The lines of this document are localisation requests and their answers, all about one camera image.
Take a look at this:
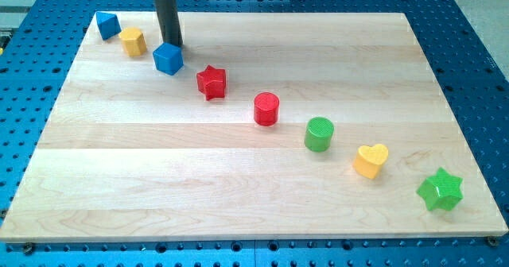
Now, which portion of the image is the blue cube block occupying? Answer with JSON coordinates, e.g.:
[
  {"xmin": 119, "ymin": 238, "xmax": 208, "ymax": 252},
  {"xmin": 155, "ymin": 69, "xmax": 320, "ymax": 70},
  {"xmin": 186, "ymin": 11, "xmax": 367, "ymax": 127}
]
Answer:
[{"xmin": 153, "ymin": 43, "xmax": 184, "ymax": 75}]

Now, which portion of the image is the green cylinder block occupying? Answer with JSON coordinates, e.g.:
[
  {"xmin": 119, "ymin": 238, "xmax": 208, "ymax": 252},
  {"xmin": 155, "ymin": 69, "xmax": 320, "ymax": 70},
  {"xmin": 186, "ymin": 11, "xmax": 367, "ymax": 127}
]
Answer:
[{"xmin": 305, "ymin": 117, "xmax": 334, "ymax": 153}]

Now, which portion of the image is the yellow heart block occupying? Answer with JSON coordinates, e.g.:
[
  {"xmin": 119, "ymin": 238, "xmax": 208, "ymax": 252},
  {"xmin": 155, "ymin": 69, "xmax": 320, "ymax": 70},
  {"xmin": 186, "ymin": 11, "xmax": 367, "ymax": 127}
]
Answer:
[{"xmin": 352, "ymin": 144, "xmax": 389, "ymax": 180}]

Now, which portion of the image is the yellow hexagon block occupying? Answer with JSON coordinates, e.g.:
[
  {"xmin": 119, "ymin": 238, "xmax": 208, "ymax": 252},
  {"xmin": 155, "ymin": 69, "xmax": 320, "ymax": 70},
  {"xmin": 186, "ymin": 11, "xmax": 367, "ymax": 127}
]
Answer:
[{"xmin": 119, "ymin": 27, "xmax": 147, "ymax": 57}]

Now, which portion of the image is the red cylinder block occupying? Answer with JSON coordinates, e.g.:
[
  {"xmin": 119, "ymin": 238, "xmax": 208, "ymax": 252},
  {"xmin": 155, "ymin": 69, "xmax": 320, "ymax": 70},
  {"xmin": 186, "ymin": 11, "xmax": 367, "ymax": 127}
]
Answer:
[{"xmin": 254, "ymin": 92, "xmax": 280, "ymax": 126}]

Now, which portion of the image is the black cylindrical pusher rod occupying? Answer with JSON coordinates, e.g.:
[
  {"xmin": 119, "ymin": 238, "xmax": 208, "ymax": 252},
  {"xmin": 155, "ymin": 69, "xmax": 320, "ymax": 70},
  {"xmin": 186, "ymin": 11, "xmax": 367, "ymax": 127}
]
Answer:
[{"xmin": 153, "ymin": 0, "xmax": 183, "ymax": 47}]

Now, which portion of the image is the blue triangular prism block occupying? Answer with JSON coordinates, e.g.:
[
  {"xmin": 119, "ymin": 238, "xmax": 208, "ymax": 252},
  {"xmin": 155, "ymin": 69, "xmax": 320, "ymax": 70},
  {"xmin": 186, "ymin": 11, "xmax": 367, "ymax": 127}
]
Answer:
[{"xmin": 95, "ymin": 12, "xmax": 122, "ymax": 41}]

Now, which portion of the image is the green star block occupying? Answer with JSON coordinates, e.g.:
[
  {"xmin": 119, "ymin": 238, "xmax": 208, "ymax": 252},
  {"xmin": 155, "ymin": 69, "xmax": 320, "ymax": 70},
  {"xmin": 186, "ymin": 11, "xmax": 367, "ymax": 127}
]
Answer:
[{"xmin": 416, "ymin": 167, "xmax": 464, "ymax": 211}]

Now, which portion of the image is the light wooden board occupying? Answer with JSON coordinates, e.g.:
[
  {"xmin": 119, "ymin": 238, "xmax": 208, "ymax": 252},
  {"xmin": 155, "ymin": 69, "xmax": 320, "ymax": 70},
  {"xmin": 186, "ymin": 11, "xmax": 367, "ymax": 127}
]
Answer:
[{"xmin": 1, "ymin": 12, "xmax": 507, "ymax": 243}]

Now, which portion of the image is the right board clamp screw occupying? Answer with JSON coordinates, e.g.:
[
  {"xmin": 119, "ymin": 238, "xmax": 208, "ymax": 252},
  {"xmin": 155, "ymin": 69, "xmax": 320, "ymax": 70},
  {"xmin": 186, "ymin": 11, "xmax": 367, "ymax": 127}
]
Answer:
[{"xmin": 485, "ymin": 236, "xmax": 499, "ymax": 247}]

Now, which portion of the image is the red star block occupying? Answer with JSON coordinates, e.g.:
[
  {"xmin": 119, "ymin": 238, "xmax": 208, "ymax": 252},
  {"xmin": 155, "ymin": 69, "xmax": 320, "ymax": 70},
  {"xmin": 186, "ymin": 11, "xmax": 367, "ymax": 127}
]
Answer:
[{"xmin": 196, "ymin": 65, "xmax": 227, "ymax": 101}]

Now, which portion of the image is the left board clamp screw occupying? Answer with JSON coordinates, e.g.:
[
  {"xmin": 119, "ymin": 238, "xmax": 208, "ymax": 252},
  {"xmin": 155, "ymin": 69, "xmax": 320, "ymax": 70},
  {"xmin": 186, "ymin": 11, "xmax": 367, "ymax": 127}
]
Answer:
[{"xmin": 21, "ymin": 242, "xmax": 35, "ymax": 256}]

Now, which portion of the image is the board clamp screw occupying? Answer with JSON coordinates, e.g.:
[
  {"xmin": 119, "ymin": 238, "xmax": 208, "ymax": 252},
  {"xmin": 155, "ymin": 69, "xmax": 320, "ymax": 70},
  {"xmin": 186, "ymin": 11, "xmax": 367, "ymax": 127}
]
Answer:
[
  {"xmin": 21, "ymin": 242, "xmax": 35, "ymax": 256},
  {"xmin": 485, "ymin": 236, "xmax": 499, "ymax": 247}
]

